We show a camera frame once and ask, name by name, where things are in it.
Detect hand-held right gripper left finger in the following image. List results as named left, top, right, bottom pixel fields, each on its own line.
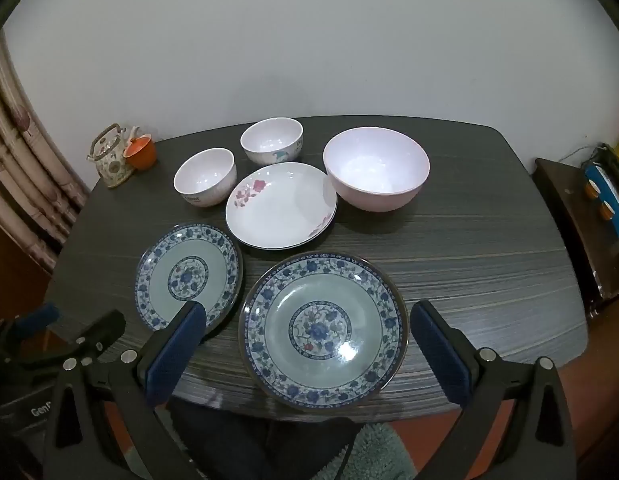
left=42, top=300, right=210, bottom=480

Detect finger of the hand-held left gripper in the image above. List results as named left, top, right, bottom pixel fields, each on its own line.
left=52, top=309, right=126, bottom=363
left=0, top=302, right=61, bottom=347

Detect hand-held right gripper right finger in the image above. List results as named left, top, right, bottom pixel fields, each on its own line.
left=410, top=301, right=576, bottom=480

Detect small blue floral plate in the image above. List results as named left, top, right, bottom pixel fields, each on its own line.
left=134, top=223, right=244, bottom=332

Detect large blue floral plate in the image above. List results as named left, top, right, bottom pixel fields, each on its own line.
left=238, top=251, right=409, bottom=408

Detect white plate with pink flowers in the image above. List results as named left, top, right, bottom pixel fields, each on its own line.
left=225, top=162, right=338, bottom=251

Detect ribbed white pink bowl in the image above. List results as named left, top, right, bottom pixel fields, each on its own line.
left=173, top=147, right=237, bottom=208

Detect large pink bowl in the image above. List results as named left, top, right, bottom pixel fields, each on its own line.
left=323, top=127, right=431, bottom=212

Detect white bowl with cartoon print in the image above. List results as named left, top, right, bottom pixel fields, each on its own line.
left=240, top=117, right=305, bottom=166

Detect green fluffy robe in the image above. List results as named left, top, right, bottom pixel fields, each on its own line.
left=309, top=422, right=420, bottom=480

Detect person's legs in dark pants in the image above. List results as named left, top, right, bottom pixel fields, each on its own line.
left=166, top=400, right=365, bottom=480

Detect beige patterned curtain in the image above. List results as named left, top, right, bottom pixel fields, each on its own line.
left=0, top=35, right=90, bottom=276

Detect floral ceramic teapot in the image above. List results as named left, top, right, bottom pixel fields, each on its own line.
left=86, top=123, right=140, bottom=189

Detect orange tea cup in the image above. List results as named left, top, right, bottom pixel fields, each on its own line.
left=122, top=134, right=157, bottom=171

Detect dark wooden side cabinet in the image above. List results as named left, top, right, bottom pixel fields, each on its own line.
left=533, top=157, right=619, bottom=318

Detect blue box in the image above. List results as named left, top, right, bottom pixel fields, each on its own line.
left=583, top=160, right=619, bottom=247

